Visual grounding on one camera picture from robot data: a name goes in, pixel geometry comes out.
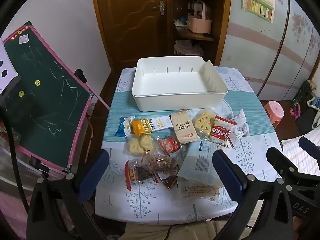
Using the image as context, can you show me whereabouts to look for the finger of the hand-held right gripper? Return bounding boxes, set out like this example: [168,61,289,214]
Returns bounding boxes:
[266,147,320,188]
[298,136,320,155]

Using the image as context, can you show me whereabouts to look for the small red snack packet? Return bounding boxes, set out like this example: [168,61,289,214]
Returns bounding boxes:
[155,136,181,156]

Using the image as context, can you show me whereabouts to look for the wooden corner shelf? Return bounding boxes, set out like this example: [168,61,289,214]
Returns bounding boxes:
[170,0,232,67]

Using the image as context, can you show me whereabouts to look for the pink toy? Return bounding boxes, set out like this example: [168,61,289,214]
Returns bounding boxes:
[289,104,301,121]

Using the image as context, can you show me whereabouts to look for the orange and white snack bar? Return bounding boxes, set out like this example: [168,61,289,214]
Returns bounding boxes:
[131,116,173,137]

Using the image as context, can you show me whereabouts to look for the pale blue packet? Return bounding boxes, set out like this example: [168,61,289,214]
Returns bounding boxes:
[178,140,222,186]

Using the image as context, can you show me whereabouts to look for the tree print tablecloth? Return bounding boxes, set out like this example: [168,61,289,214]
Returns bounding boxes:
[94,67,283,224]

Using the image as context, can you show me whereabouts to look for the clear packet of biscuits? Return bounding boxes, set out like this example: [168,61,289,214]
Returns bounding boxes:
[179,182,221,202]

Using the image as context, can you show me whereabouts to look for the brown wooden door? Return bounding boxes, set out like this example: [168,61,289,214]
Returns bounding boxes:
[90,0,175,74]

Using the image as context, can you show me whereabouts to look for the metal door handle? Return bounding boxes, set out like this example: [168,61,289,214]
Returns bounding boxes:
[153,0,166,16]

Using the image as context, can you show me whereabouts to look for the white perforated board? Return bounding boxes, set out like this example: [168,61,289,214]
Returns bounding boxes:
[0,42,22,91]

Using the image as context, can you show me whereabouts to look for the beige cracker packet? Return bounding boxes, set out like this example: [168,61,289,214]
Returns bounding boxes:
[170,108,201,145]

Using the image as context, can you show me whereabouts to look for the red-edged dark snack packet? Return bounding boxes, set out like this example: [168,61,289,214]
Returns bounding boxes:
[124,160,154,193]

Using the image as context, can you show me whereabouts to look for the pink handled basket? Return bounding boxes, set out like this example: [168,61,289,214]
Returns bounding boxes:
[187,1,212,34]

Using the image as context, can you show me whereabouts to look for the pastel flowered wardrobe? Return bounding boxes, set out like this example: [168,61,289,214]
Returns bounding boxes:
[219,0,320,102]

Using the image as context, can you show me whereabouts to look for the black cable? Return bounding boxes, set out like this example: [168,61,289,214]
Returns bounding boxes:
[0,97,29,218]

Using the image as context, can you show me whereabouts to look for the checkered blanket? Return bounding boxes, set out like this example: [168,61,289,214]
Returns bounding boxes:
[279,129,320,177]

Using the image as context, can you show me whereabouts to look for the red and white cookie packet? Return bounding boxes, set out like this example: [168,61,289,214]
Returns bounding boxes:
[209,115,237,148]

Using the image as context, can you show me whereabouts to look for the pink framed chalkboard easel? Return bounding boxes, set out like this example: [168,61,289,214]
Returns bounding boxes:
[0,21,111,180]

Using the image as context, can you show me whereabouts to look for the small dark brown snack packet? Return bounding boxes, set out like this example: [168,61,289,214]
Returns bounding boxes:
[159,174,178,190]

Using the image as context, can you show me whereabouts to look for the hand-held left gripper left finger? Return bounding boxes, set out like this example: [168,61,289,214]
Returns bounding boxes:
[26,149,110,240]

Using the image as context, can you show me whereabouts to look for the wall poster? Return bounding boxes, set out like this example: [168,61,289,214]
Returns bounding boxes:
[240,0,276,23]

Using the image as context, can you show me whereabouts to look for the white crinkled snack packet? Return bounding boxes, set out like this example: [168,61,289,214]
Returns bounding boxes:
[228,109,250,141]

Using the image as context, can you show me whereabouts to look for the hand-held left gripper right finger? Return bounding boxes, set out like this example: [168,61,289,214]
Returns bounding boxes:
[212,150,293,240]

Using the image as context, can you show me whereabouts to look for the dark green bag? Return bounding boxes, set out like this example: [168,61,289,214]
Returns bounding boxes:
[291,80,317,110]

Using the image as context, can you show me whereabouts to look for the small shelf trinkets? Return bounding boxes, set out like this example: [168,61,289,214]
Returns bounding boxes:
[173,17,188,28]

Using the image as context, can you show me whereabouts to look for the clear packet of brown nuts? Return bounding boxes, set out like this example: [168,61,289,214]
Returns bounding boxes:
[140,153,179,173]

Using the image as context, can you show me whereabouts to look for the blue snack packet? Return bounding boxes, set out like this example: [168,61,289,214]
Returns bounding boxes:
[115,116,136,137]

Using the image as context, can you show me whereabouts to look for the pink plastic stool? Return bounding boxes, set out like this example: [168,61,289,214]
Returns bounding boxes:
[263,100,285,128]

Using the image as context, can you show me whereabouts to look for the pile of folded cloths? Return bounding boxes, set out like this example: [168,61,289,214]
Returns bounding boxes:
[173,39,205,56]

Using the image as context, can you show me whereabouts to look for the person's beige trousers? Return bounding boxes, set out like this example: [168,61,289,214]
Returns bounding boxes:
[119,219,227,240]

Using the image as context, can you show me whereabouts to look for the white plastic storage bin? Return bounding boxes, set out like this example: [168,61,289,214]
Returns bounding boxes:
[131,56,229,112]

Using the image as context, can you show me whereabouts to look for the clear packet of yellow cookies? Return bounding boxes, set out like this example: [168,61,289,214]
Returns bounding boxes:
[124,134,155,156]
[193,108,216,141]

